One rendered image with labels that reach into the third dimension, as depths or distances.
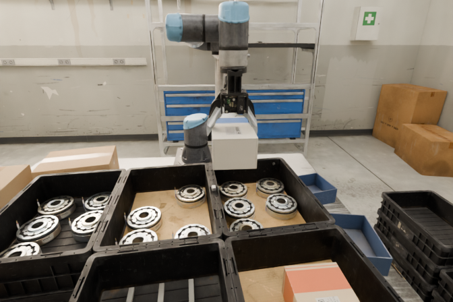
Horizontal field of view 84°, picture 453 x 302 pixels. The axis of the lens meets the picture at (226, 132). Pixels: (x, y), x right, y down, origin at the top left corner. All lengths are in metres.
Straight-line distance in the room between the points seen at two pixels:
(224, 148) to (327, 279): 0.37
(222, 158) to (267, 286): 0.32
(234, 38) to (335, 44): 3.30
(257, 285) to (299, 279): 0.12
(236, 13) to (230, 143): 0.32
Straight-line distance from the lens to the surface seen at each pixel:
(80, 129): 4.13
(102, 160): 1.28
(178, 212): 0.90
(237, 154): 0.67
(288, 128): 2.94
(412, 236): 1.54
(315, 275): 0.64
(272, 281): 0.71
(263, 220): 0.86
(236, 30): 0.65
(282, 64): 3.65
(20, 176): 1.36
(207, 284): 0.70
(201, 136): 1.19
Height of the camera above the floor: 1.37
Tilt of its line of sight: 20 degrees down
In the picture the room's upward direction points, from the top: straight up
